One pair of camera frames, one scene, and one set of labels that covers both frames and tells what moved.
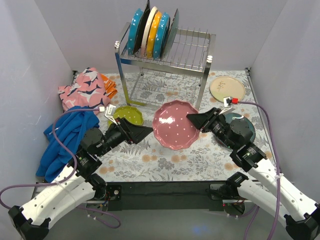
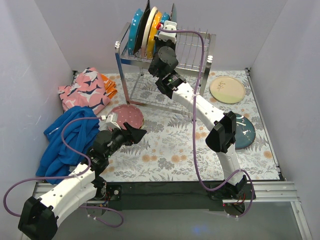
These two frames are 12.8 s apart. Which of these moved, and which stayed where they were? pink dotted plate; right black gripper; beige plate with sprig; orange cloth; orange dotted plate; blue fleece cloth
Moved: right black gripper; pink dotted plate
Stayed: orange cloth; orange dotted plate; blue fleece cloth; beige plate with sprig
